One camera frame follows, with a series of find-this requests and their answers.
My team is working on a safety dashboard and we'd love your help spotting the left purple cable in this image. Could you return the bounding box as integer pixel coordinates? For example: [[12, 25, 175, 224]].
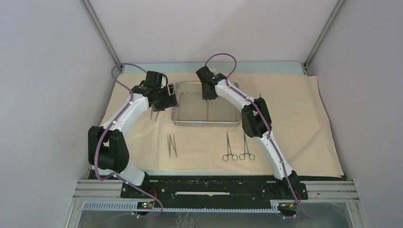
[[85, 63, 164, 226]]

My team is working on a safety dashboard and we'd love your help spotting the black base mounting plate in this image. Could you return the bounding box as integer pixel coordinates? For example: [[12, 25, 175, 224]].
[[120, 175, 308, 210]]

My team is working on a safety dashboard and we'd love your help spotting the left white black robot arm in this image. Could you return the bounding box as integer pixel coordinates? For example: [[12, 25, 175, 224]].
[[88, 71, 178, 198]]

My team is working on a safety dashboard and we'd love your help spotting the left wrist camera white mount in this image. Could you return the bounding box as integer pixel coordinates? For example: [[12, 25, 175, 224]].
[[161, 73, 168, 88]]

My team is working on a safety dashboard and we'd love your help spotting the aluminium frame rail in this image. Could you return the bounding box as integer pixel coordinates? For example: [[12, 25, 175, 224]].
[[73, 180, 359, 213]]

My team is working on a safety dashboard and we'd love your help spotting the metal mesh instrument tray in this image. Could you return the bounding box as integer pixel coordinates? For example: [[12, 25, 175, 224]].
[[171, 82, 241, 127]]

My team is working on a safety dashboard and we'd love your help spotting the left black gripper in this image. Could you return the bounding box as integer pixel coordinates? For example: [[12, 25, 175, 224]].
[[153, 84, 179, 112]]

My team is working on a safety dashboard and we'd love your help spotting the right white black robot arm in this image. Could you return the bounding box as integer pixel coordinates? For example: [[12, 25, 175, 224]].
[[196, 66, 300, 199]]

